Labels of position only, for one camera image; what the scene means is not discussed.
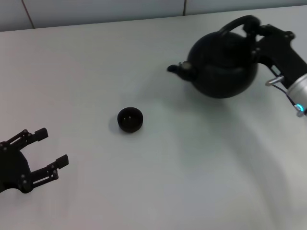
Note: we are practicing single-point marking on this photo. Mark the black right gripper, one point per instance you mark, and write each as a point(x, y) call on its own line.
point(280, 55)

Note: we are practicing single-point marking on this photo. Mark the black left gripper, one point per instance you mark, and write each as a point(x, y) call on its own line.
point(13, 170)

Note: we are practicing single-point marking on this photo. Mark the black round teapot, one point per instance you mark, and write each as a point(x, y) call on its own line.
point(223, 72)

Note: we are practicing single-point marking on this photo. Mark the small black teacup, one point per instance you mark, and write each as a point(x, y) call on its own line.
point(130, 119)

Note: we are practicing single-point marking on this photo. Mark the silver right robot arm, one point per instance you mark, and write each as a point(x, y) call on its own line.
point(298, 93)

